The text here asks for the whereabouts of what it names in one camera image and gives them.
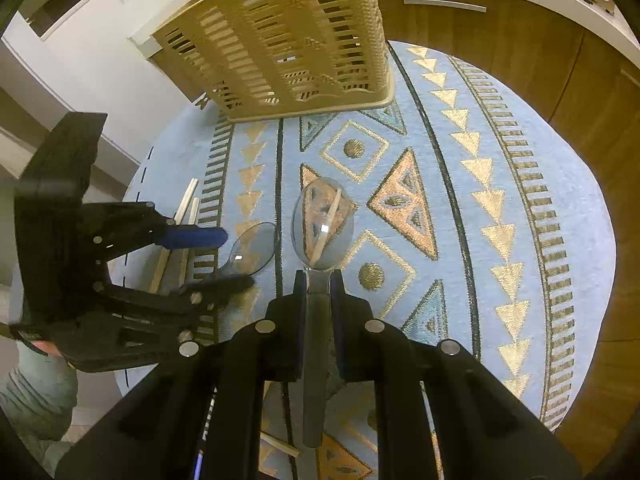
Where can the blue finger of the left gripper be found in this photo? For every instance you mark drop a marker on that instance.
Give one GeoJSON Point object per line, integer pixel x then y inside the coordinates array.
{"type": "Point", "coordinates": [216, 288]}
{"type": "Point", "coordinates": [202, 237]}

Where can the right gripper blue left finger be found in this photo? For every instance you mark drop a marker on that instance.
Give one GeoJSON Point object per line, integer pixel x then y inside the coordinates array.
{"type": "Point", "coordinates": [197, 417]}

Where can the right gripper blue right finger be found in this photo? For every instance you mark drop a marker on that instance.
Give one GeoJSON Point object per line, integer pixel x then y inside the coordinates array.
{"type": "Point", "coordinates": [440, 413]}

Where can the clear plastic spoon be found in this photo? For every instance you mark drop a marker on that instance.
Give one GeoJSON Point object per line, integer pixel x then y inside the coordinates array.
{"type": "Point", "coordinates": [309, 214]}
{"type": "Point", "coordinates": [252, 251]}

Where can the grey sleeve forearm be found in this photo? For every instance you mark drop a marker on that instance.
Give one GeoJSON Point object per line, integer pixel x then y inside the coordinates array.
{"type": "Point", "coordinates": [38, 396]}

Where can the person left hand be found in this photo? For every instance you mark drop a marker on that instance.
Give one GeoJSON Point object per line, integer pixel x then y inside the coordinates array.
{"type": "Point", "coordinates": [44, 347]}

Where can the blue patterned table cloth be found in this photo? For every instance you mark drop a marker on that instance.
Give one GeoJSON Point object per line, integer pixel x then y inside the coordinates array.
{"type": "Point", "coordinates": [474, 220]}

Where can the tan plastic utensil basket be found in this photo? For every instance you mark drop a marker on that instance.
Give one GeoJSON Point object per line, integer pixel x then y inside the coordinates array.
{"type": "Point", "coordinates": [265, 59]}

